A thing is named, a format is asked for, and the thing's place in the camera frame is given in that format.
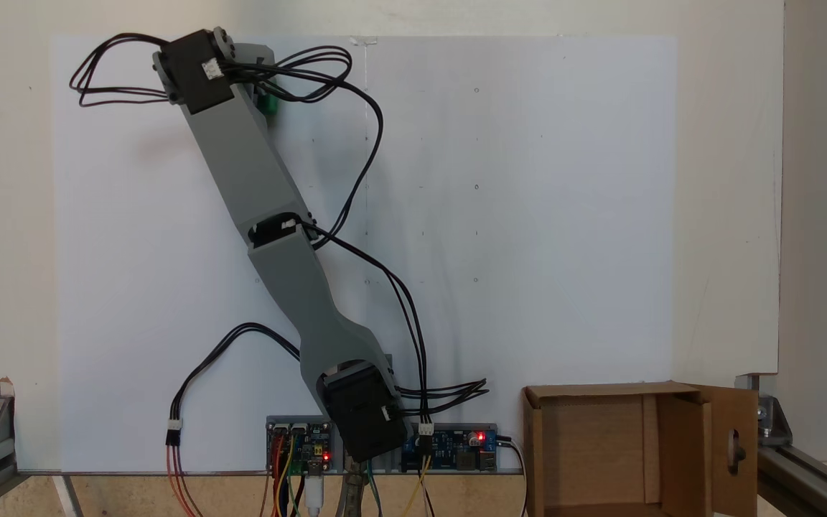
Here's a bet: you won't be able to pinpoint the white paper sheet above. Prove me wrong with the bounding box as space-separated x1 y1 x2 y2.
51 34 678 473

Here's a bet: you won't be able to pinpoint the blue power circuit board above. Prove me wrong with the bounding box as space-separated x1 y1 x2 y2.
401 424 499 473

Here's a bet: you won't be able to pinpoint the metal table clamp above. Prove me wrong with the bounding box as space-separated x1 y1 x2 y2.
338 463 368 517

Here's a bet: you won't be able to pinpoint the brown cardboard box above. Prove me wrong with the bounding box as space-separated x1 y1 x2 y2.
521 381 760 517

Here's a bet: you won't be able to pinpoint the black servo cable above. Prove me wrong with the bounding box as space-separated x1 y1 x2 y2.
306 223 434 432
392 381 490 419
69 32 174 108
223 45 386 248

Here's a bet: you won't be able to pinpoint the black cable with white plug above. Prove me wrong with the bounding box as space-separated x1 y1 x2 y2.
166 323 303 447

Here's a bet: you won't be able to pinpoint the circuit board with jumper wires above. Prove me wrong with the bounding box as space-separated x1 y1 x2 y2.
265 416 333 476

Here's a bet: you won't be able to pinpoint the red and orange wires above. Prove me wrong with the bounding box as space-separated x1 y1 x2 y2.
164 442 202 517

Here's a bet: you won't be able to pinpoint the coloured jumper wire bundle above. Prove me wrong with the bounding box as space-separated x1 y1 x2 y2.
261 431 328 517

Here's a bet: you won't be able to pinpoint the white USB cable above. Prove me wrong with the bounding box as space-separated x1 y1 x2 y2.
304 470 325 517

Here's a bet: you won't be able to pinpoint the black power cable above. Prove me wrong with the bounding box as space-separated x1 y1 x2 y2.
496 434 529 517

